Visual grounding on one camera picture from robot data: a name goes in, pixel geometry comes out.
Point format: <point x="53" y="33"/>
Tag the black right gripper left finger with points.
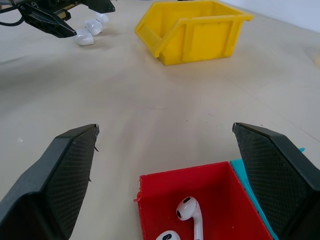
<point x="45" y="190"/>

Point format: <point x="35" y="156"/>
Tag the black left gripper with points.
<point x="47" y="6"/>

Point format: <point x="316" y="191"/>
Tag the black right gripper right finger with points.
<point x="277" y="180"/>

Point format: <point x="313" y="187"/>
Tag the white case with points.
<point x="103" y="17"/>
<point x="93" y="26"/>
<point x="83" y="38"/>

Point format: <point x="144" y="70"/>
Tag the yellow plastic bin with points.
<point x="200" y="37"/>

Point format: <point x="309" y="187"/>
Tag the teal plastic tray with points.
<point x="240" y="170"/>

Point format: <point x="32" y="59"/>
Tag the red plastic tray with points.
<point x="212" y="180"/>

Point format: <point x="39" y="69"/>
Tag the white earbud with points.
<point x="188" y="208"/>
<point x="168" y="236"/>

